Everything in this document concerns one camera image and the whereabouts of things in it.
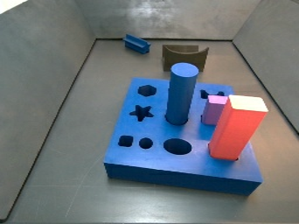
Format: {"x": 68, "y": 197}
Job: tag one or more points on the blue star prism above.
{"x": 137, "y": 44}

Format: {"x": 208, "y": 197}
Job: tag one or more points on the black curved fixture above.
{"x": 185, "y": 53}

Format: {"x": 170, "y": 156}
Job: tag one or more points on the blue shape sorter base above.
{"x": 156, "y": 152}

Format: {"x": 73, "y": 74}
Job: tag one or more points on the blue cylinder peg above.
{"x": 181, "y": 91}

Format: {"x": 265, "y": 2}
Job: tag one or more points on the purple block peg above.
{"x": 213, "y": 109}

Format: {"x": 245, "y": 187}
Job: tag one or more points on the red square block peg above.
{"x": 241, "y": 117}

